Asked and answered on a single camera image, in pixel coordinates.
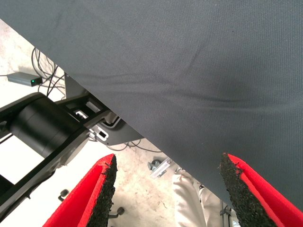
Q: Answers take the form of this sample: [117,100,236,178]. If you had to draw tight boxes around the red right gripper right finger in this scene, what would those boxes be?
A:
[218,152,303,227]

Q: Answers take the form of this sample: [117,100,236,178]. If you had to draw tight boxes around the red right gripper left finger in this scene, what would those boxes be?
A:
[42,153,118,227]

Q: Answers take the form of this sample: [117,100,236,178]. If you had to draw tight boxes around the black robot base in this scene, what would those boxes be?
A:
[0,92,113,222]

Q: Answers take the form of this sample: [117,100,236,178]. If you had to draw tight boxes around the black caster wheel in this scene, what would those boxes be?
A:
[108,207,125,218]
[58,189,70,202]

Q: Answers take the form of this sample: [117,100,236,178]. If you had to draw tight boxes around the black metal stand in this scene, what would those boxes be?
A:
[219,199,234,227]

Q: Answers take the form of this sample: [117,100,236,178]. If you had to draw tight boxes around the person in beige trousers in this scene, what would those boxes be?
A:
[171,168,239,227]

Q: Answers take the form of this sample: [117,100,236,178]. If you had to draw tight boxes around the grey caster wheel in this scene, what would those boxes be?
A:
[147,159,162,171]

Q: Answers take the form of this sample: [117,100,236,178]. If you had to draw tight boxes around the grey power adapter box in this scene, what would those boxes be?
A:
[7,72,44,87]

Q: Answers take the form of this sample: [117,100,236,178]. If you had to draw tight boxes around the dark grey table cloth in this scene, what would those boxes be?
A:
[0,0,303,209]

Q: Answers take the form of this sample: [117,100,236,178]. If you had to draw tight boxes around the thin black floor cable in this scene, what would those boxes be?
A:
[106,139,162,153]
[31,46,60,98]

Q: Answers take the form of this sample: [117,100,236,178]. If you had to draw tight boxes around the aluminium frame rail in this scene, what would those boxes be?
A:
[150,157,173,179]

